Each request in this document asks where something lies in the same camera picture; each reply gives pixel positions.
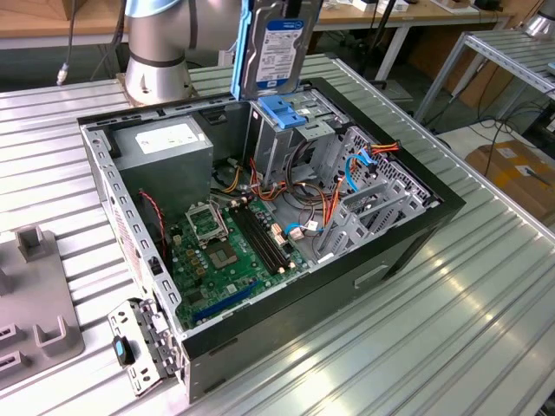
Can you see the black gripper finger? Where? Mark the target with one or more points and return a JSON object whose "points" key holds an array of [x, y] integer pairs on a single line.
{"points": [[294, 8]]}

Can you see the hard disk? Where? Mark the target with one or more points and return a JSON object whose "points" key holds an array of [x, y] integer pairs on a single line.
{"points": [[277, 47]]}

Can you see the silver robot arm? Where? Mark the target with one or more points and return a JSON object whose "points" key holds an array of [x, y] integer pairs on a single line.
{"points": [[156, 52]]}

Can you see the metal disk bay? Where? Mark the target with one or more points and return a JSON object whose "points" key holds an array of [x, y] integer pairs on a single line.
{"points": [[351, 242]]}

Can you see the white device box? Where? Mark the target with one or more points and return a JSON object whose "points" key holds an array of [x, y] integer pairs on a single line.
{"points": [[368, 5]]}

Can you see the blue plastic drive latch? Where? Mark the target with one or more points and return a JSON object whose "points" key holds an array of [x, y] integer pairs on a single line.
{"points": [[279, 112]]}

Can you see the grey metal drive cage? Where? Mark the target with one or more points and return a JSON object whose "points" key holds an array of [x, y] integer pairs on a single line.
{"points": [[273, 147]]}

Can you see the small brown box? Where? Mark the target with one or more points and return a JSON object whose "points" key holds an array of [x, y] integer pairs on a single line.
{"points": [[95, 8]]}

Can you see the grey power supply unit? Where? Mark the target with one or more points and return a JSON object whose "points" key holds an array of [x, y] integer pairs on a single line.
{"points": [[165, 173]]}

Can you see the metal slat side table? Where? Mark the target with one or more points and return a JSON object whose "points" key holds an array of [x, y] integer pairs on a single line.
{"points": [[511, 56]]}

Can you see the black RAM slot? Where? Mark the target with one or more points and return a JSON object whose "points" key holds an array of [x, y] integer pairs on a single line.
{"points": [[256, 238], [262, 238], [250, 238], [267, 238]]}

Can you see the CPU socket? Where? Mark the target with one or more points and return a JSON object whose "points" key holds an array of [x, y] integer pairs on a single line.
{"points": [[222, 255]]}

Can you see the wooden desk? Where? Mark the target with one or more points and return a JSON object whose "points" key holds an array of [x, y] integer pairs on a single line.
{"points": [[34, 21]]}

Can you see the green motherboard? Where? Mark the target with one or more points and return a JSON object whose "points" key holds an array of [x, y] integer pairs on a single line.
{"points": [[243, 268]]}

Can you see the large cardboard box with labels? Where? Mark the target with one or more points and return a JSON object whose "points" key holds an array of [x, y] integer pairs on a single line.
{"points": [[511, 173]]}

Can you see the blue expansion slot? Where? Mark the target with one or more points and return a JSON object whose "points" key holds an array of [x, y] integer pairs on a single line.
{"points": [[225, 303]]}

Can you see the black PC case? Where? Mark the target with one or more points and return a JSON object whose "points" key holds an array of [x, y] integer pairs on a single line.
{"points": [[303, 312]]}

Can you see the grey parts rack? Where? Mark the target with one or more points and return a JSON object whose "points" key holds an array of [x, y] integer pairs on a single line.
{"points": [[39, 281]]}

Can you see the black blue latch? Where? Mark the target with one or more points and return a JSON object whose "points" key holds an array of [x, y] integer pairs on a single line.
{"points": [[122, 351]]}

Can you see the metal rear bracket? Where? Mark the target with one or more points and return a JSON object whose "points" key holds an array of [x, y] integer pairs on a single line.
{"points": [[143, 346]]}

